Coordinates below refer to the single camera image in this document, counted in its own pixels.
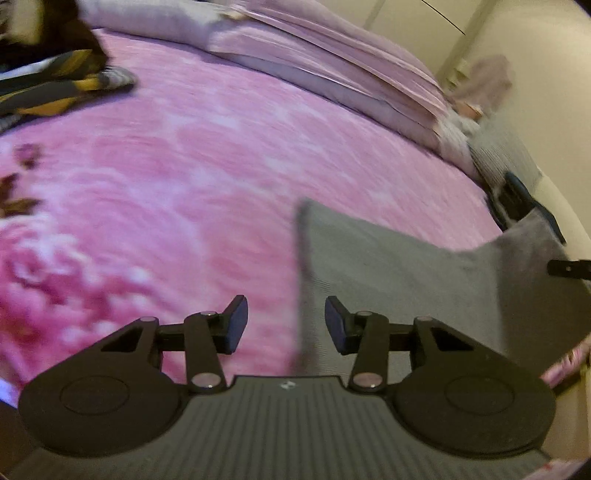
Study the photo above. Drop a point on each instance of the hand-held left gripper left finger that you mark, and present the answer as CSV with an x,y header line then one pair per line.
x,y
235,325

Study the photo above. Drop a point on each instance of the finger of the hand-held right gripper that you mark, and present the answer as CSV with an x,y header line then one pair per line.
x,y
570,269

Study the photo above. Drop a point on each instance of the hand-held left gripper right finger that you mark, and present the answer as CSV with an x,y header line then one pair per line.
x,y
336,325

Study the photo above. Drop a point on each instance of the grey garment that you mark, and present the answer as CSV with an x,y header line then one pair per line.
x,y
392,263

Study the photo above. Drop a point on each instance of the black chair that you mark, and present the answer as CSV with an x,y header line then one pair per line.
x,y
519,198

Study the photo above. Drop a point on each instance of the pale grey cloth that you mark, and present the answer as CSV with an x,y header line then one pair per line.
x,y
501,147

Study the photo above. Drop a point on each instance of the pink rose print blanket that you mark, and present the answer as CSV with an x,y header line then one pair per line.
x,y
184,184

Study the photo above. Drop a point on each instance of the pink hanging cloth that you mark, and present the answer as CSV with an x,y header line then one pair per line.
x,y
489,83

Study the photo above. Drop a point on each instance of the lilac pillow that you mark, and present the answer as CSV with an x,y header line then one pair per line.
x,y
346,60

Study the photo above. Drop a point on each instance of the black and white striped sock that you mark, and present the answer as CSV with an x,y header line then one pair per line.
x,y
117,77

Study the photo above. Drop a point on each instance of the black and yellow striped garment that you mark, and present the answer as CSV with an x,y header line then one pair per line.
x,y
46,69

